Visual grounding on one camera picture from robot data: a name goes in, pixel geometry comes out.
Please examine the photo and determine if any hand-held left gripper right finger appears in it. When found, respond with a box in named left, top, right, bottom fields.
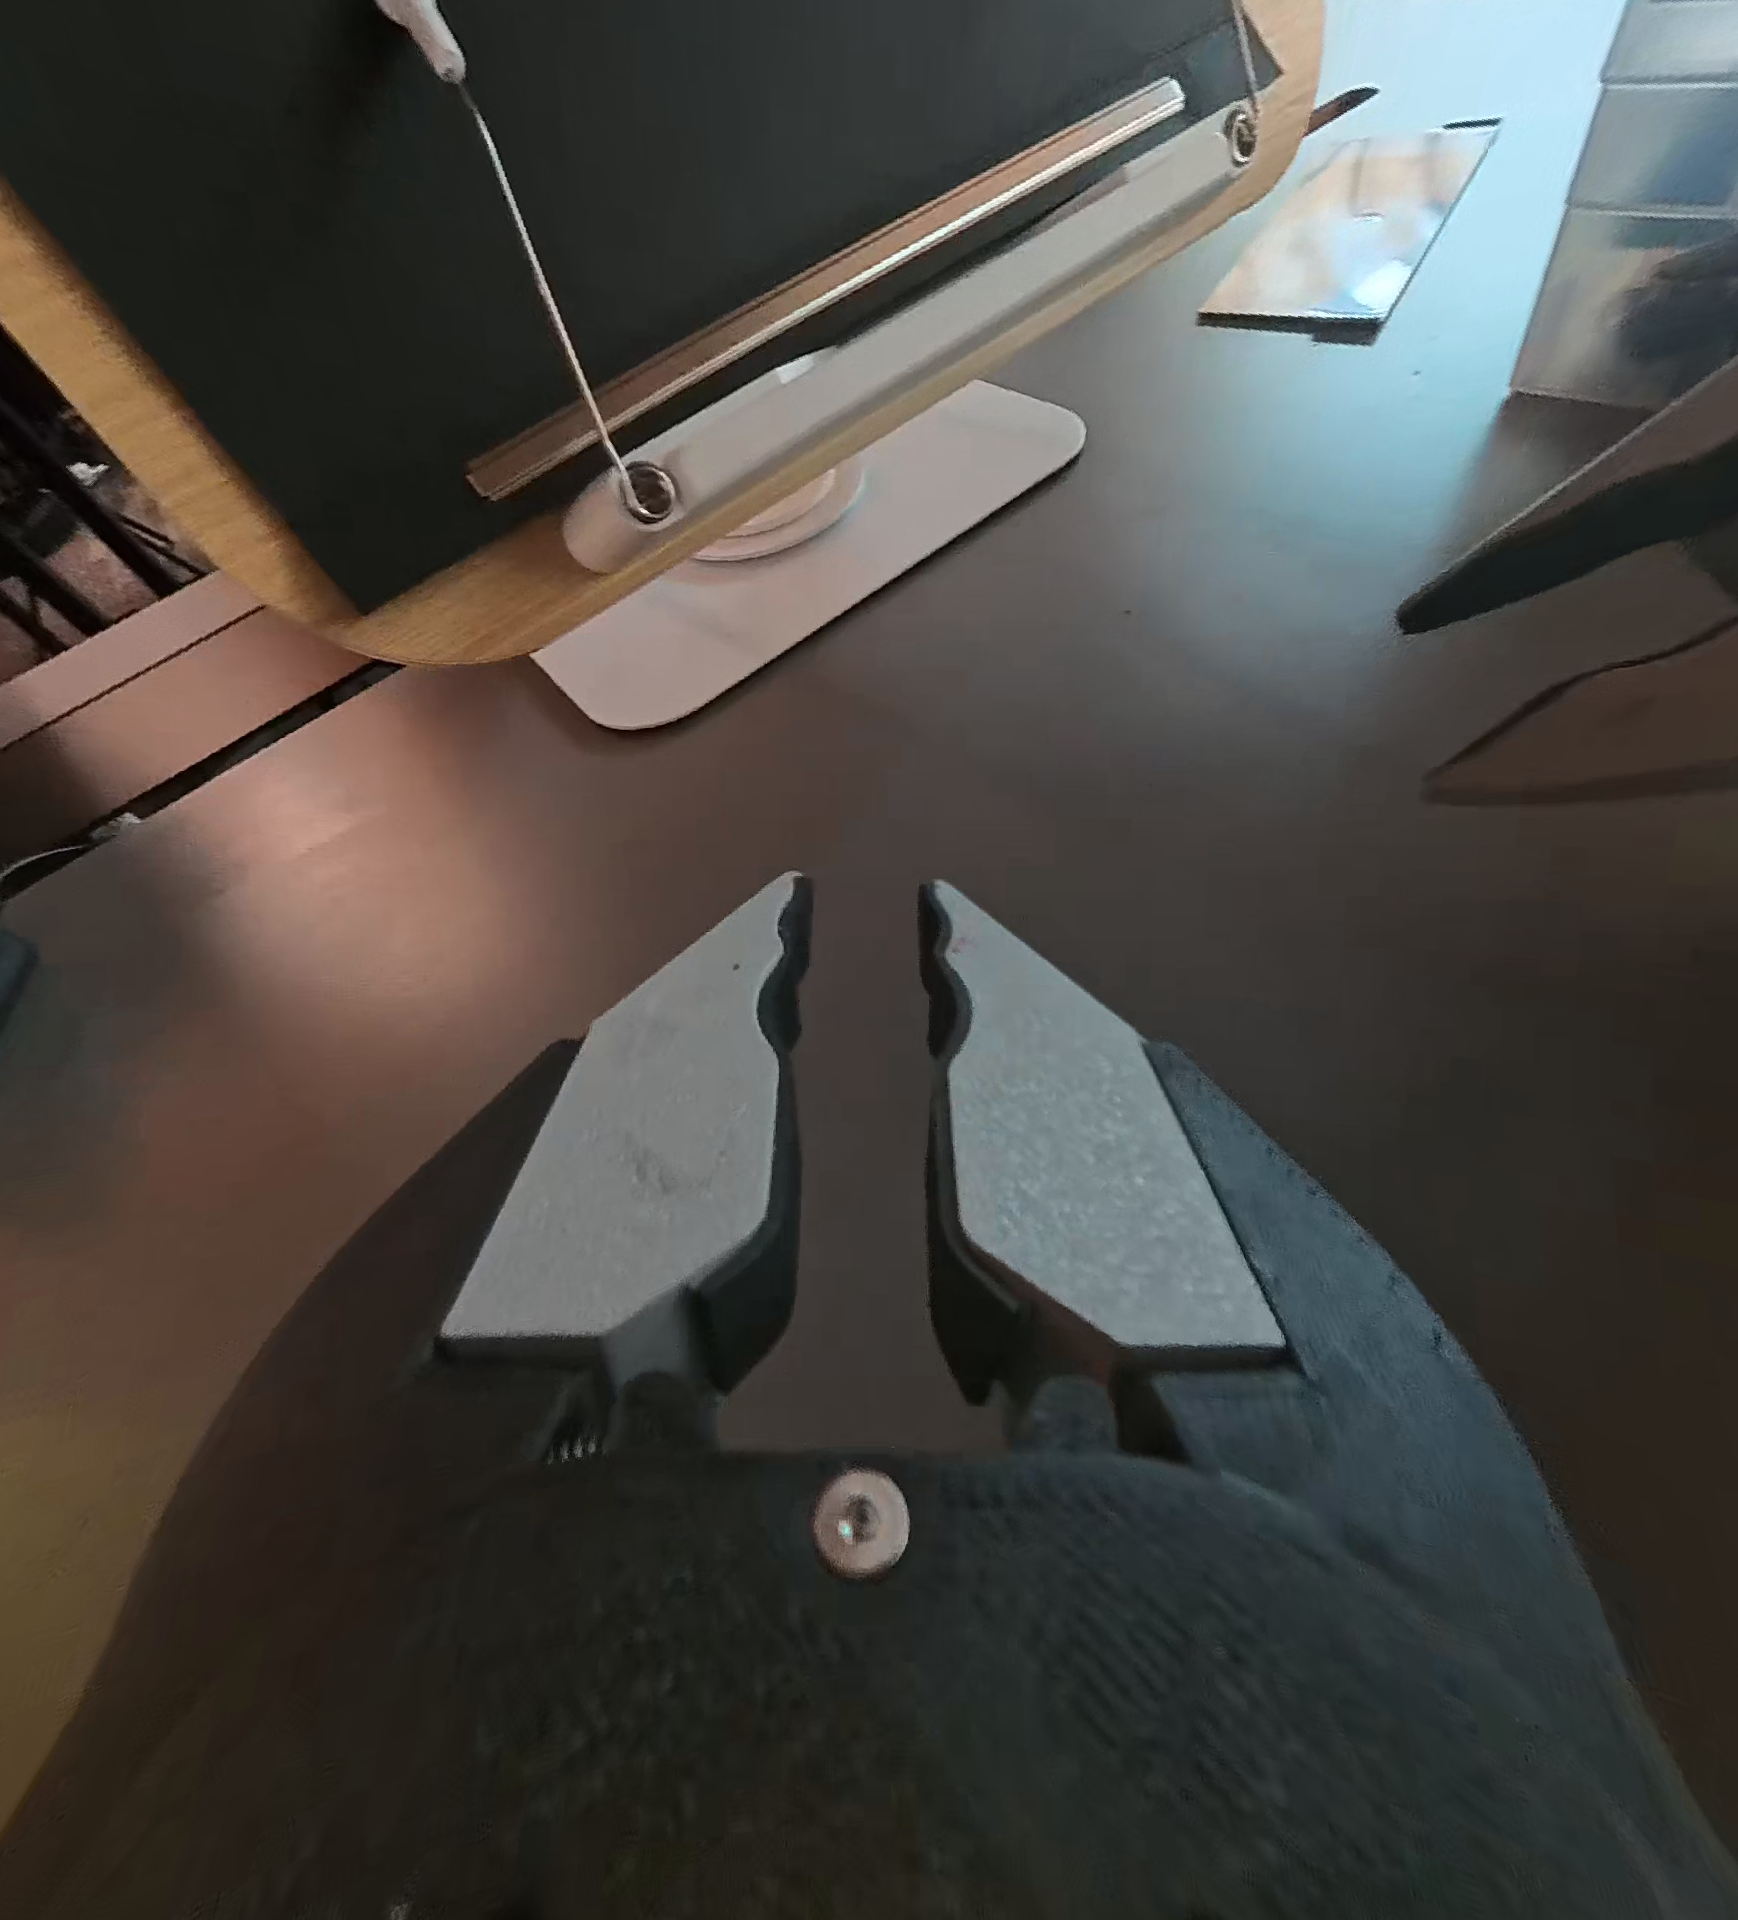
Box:
left=916, top=881, right=1292, bottom=1408

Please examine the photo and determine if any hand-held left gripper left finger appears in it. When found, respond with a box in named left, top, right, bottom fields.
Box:
left=437, top=873, right=814, bottom=1400

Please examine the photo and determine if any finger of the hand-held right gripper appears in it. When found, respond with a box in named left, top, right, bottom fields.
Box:
left=1396, top=300, right=1738, bottom=637
left=1422, top=606, right=1738, bottom=822

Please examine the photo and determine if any clear plastic drawer box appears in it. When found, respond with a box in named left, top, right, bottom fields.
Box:
left=1505, top=0, right=1738, bottom=410

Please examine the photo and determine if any shiny flat mirror plate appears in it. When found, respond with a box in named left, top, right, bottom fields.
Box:
left=1197, top=121, right=1501, bottom=345

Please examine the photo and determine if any wooden black book stand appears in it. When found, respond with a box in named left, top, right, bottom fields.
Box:
left=0, top=0, right=1329, bottom=734

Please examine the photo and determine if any thin cable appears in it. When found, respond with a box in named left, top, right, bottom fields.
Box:
left=0, top=811, right=155, bottom=922

